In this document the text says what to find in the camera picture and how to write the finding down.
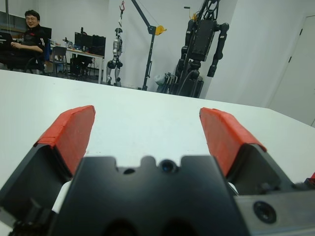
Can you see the black computer tower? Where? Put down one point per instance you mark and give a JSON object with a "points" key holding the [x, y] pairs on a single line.
{"points": [[75, 66]]}

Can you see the large black humanoid robot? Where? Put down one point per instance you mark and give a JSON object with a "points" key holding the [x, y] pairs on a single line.
{"points": [[203, 39]]}

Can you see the small silver humanoid robot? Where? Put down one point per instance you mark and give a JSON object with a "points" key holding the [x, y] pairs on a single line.
{"points": [[117, 46]]}

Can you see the white door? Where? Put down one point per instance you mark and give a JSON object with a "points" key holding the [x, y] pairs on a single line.
{"points": [[295, 73]]}

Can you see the black computer monitor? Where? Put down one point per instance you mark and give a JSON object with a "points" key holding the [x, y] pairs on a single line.
{"points": [[46, 33], [99, 44], [83, 40]]}

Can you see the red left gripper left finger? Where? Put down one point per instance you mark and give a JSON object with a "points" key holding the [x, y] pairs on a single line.
{"points": [[66, 137]]}

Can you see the black gantry crane yellow winch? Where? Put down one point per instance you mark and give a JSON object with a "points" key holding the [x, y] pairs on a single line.
{"points": [[150, 49]]}

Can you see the grey chair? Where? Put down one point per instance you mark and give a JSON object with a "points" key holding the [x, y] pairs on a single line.
{"points": [[59, 52]]}

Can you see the white desk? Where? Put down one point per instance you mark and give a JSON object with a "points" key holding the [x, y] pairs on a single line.
{"points": [[96, 57]]}

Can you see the pale green bag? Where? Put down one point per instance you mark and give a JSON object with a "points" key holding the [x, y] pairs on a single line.
{"points": [[159, 79]]}

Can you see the person in black jacket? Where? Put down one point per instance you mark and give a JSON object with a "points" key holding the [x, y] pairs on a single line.
{"points": [[32, 40]]}

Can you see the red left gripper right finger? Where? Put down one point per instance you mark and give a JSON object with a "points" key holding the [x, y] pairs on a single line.
{"points": [[226, 140]]}

